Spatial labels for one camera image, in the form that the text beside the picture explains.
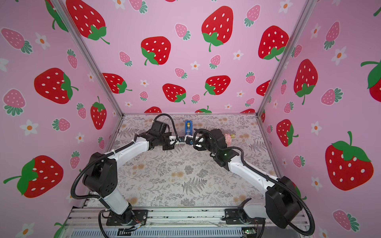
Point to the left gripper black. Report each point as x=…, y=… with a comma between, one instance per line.
x=168, y=148

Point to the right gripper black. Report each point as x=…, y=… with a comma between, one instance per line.
x=197, y=142

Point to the blue tape dispenser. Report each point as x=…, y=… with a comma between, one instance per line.
x=188, y=128

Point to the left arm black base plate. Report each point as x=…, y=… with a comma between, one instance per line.
x=128, y=219

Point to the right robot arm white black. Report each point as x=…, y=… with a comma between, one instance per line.
x=282, y=203

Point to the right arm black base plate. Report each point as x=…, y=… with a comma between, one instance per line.
x=239, y=217

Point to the left aluminium corner post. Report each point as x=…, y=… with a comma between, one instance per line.
x=78, y=39

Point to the pink flower bouquet green stems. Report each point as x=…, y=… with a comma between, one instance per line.
x=229, y=138

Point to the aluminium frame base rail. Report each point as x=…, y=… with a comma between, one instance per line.
x=170, y=222

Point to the aluminium corner post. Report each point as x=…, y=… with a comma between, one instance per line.
x=78, y=39
x=297, y=31

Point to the right aluminium corner post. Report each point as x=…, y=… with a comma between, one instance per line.
x=297, y=31

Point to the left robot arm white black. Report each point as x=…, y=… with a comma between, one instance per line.
x=99, y=179

